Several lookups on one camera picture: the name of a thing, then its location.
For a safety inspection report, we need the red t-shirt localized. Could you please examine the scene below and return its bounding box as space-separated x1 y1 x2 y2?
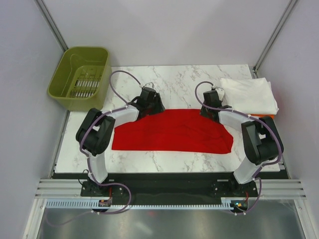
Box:
112 109 234 154

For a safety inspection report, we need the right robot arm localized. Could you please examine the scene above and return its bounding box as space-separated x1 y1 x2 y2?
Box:
200 88 284 196

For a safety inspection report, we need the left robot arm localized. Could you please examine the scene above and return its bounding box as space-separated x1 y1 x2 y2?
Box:
76 87 165 196

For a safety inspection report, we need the folded white t-shirt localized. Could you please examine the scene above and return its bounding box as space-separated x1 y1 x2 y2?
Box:
220 78 279 115

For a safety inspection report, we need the olive green plastic basket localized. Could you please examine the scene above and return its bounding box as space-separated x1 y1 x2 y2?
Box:
47 46 112 112

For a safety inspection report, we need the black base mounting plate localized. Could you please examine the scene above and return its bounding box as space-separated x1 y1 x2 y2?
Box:
52 171 291 206

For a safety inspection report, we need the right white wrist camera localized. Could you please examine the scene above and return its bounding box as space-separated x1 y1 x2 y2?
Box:
211 87 225 101

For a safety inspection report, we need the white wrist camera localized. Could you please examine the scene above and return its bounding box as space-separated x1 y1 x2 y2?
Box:
211 87 225 101
140 82 155 89

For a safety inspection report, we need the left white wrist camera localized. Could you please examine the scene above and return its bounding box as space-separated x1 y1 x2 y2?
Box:
140 82 155 89

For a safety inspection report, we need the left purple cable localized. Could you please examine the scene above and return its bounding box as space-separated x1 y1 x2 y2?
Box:
46 70 144 227

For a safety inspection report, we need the purple cable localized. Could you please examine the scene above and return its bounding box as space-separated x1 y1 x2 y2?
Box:
194 81 285 216
46 70 144 227

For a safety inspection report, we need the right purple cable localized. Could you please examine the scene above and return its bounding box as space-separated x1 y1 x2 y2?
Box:
194 81 285 216

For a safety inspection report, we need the white slotted cable duct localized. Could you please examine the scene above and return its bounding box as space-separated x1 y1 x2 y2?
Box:
45 199 233 210

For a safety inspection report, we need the right aluminium frame post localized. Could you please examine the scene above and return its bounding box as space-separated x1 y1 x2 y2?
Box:
250 0 299 76

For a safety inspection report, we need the aluminium frame post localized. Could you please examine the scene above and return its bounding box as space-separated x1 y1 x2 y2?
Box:
250 0 299 76
34 0 68 52

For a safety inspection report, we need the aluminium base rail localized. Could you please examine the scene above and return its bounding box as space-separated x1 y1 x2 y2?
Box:
34 179 84 199

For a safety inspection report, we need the left aluminium frame post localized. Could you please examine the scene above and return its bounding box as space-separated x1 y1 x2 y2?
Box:
34 0 68 52

